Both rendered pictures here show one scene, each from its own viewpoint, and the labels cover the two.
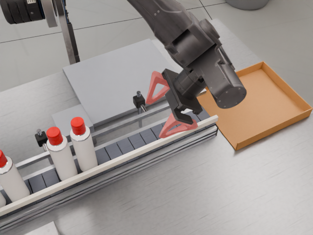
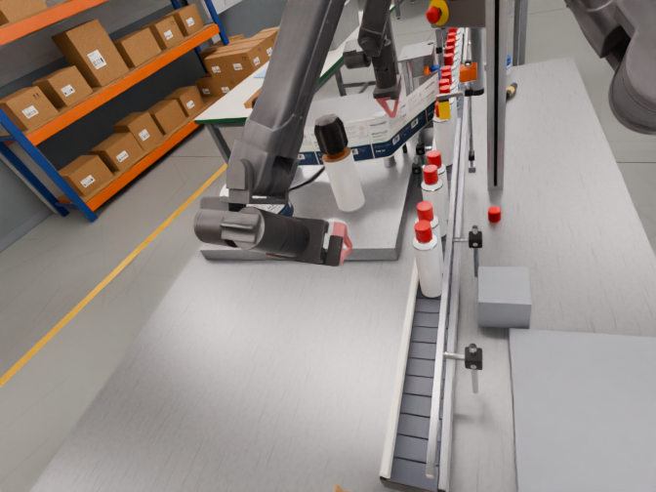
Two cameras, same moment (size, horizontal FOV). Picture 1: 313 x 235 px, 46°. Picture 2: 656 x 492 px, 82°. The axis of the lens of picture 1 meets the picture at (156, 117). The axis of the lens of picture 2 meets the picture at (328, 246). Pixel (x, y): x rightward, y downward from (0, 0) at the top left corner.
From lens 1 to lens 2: 99 cm
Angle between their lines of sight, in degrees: 84
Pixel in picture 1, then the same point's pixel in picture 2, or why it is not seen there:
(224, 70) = (220, 210)
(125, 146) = (433, 335)
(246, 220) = (268, 413)
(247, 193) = (286, 443)
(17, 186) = not seen: hidden behind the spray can
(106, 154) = (435, 310)
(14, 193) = not seen: hidden behind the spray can
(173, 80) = (305, 224)
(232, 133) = not seen: outside the picture
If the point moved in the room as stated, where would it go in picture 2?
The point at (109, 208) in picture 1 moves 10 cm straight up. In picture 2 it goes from (385, 302) to (377, 276)
